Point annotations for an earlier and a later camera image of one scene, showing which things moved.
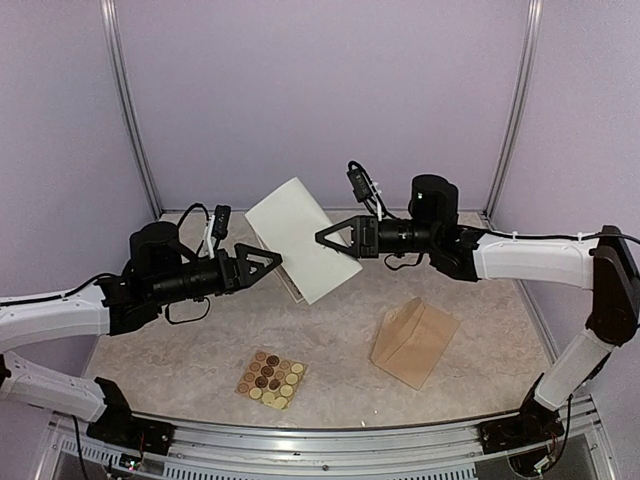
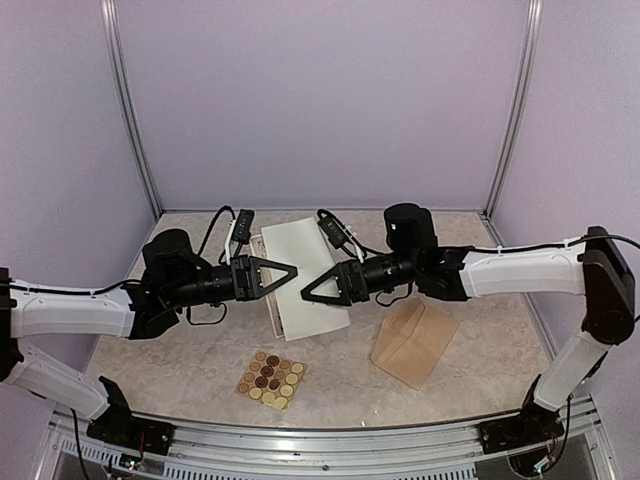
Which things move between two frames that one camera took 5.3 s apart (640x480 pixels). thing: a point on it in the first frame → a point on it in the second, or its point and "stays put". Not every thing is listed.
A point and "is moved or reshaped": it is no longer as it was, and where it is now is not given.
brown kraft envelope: (411, 340) stays put
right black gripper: (357, 248) → (357, 293)
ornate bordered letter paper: (287, 224) is moved or reshaped
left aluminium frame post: (111, 27) stays put
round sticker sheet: (272, 381) stays put
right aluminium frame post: (534, 15) stays put
